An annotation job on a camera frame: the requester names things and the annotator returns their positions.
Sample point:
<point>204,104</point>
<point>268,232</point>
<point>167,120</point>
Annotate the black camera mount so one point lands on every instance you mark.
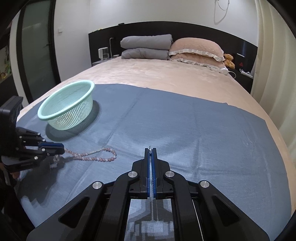
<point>9,113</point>

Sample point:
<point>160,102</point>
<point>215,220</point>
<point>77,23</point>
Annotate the grey pillow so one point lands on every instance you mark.
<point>159,42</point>
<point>144,53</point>

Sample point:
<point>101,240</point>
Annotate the cream curtain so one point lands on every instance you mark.
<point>274,77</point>

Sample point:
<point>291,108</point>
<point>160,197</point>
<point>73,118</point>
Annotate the blue-grey cloth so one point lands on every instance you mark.
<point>200,139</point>

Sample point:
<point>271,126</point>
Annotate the person's left hand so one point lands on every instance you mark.
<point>15,175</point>

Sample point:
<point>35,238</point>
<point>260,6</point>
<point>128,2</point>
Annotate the brown teddy bear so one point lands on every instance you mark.
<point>228,61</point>

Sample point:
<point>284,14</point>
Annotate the white bedside device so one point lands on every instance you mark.
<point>103,53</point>

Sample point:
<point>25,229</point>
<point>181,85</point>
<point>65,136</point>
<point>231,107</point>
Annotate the lower grey pillow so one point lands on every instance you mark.
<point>144,53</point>

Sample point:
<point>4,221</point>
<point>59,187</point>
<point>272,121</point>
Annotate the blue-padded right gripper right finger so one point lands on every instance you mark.
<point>154,172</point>

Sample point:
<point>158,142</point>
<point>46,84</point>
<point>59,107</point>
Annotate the upper pink frilled pillow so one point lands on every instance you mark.
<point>197,46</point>

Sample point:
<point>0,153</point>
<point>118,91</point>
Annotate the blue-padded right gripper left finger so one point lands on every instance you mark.
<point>147,172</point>

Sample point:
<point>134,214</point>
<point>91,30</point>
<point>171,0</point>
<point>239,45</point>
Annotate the upper grey pillow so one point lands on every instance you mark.
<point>159,42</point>

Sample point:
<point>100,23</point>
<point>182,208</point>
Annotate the black bedside table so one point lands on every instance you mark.
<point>244,81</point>

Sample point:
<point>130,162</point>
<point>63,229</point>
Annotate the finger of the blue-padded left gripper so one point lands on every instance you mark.
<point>52,151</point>
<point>51,145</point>

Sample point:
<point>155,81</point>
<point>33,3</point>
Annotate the lower pink frilled pillow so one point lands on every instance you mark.
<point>198,60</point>

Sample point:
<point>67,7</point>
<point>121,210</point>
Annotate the dark glass door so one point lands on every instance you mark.
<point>35,49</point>

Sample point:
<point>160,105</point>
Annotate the white charger with cable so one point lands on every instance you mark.
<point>226,71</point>

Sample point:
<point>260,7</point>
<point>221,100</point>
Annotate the mint green plastic basket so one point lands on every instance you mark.
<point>68,106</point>

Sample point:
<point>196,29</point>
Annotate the pink frilled pillow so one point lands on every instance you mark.
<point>197,46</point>
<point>198,60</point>

